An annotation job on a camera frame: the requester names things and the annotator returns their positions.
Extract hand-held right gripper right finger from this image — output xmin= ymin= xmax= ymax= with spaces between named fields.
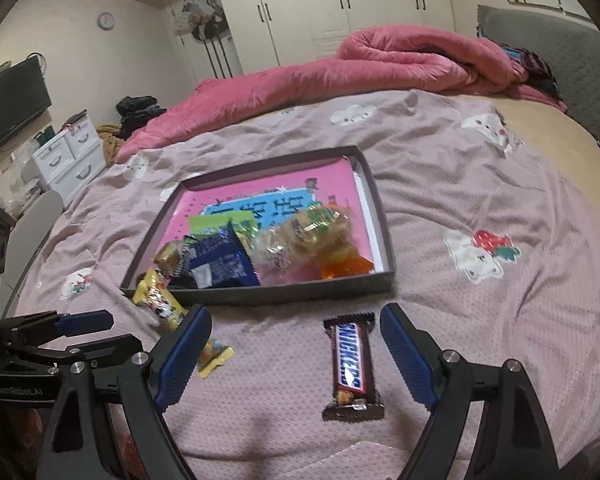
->
xmin=379 ymin=302 xmax=563 ymax=480

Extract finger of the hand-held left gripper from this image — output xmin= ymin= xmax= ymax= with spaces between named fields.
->
xmin=0 ymin=310 xmax=115 ymax=346
xmin=10 ymin=332 xmax=142 ymax=376

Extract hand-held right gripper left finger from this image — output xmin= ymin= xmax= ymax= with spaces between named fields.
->
xmin=37 ymin=302 xmax=213 ymax=480

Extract brown chocolate bar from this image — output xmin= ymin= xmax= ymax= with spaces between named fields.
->
xmin=321 ymin=311 xmax=386 ymax=422

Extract yellow cow print snack packet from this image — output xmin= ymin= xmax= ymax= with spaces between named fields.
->
xmin=131 ymin=268 xmax=235 ymax=380

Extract small clear cake packet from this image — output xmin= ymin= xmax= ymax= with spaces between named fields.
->
xmin=152 ymin=240 xmax=191 ymax=277

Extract blue snack packet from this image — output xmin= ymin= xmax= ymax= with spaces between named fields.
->
xmin=177 ymin=222 xmax=262 ymax=289

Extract dark shallow cardboard box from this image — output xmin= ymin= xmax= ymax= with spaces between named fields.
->
xmin=119 ymin=145 xmax=397 ymax=307

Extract clear candy packet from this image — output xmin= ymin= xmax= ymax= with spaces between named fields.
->
xmin=255 ymin=227 xmax=301 ymax=276

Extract green cake snack packet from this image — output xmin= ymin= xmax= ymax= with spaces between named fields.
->
xmin=189 ymin=211 xmax=261 ymax=251

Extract clear pastry packet green label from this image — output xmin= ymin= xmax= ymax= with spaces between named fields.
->
xmin=285 ymin=201 xmax=356 ymax=263

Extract person's left forearm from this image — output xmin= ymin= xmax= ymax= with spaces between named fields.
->
xmin=0 ymin=397 xmax=48 ymax=480

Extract white drawer cabinet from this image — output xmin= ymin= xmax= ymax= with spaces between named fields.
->
xmin=30 ymin=120 xmax=107 ymax=198

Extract pink and blue book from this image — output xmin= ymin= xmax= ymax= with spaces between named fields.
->
xmin=167 ymin=157 xmax=386 ymax=281

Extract brown plush toy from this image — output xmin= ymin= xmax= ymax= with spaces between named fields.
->
xmin=96 ymin=124 xmax=126 ymax=166

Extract lilac printed bed sheet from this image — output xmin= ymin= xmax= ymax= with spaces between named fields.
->
xmin=10 ymin=89 xmax=600 ymax=480

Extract black television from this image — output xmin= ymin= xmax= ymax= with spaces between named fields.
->
xmin=0 ymin=56 xmax=52 ymax=163

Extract black clothes pile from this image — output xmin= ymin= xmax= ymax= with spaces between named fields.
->
xmin=116 ymin=95 xmax=167 ymax=141

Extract beige bed sheet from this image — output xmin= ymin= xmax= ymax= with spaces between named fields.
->
xmin=450 ymin=91 xmax=600 ymax=221

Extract pink quilt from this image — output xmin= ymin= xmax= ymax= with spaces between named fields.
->
xmin=115 ymin=25 xmax=568 ymax=163

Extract dark striped clothes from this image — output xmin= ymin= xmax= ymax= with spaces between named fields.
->
xmin=502 ymin=45 xmax=566 ymax=103

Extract coat rack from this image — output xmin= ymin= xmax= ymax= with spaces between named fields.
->
xmin=172 ymin=0 xmax=241 ymax=81

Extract grey padded headboard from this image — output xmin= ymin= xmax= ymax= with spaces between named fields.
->
xmin=476 ymin=4 xmax=600 ymax=141

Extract white wardrobe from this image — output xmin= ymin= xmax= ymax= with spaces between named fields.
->
xmin=130 ymin=0 xmax=456 ymax=81

